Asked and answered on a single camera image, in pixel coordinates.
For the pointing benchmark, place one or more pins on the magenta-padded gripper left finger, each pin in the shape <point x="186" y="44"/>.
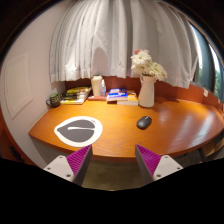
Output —
<point x="58" y="166"/>

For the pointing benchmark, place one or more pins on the cream tumbler cup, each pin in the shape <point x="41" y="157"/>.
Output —
<point x="96" y="86"/>

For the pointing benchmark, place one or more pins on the cream ceramic vase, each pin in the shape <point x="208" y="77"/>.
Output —
<point x="146" y="94"/>

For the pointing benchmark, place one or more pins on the white flower bouquet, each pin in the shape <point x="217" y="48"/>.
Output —
<point x="142" y="60"/>

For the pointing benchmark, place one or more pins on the black computer mouse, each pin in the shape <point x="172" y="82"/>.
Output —
<point x="144" y="122"/>

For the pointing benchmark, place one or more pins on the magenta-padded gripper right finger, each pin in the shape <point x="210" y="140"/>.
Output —
<point x="168" y="166"/>

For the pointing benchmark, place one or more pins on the black and yellow book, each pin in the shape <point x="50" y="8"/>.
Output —
<point x="78" y="90"/>

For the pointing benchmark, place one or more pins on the white wall panel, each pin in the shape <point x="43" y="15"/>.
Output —
<point x="17" y="85"/>

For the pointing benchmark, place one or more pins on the white and grey mouse pad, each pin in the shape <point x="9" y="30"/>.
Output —
<point x="78" y="130"/>

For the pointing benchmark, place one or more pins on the clear spray bottle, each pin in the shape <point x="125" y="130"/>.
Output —
<point x="103" y="90"/>

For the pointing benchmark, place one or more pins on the window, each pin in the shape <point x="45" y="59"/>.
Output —
<point x="208" y="63"/>

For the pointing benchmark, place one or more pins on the red book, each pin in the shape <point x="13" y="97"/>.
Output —
<point x="96" y="98"/>

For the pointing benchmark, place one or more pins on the white curtain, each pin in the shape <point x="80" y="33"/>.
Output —
<point x="100" y="36"/>

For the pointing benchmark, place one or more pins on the green mug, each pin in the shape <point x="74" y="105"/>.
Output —
<point x="54" y="100"/>

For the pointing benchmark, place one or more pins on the white-edged book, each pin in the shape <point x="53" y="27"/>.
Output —
<point x="73" y="101"/>

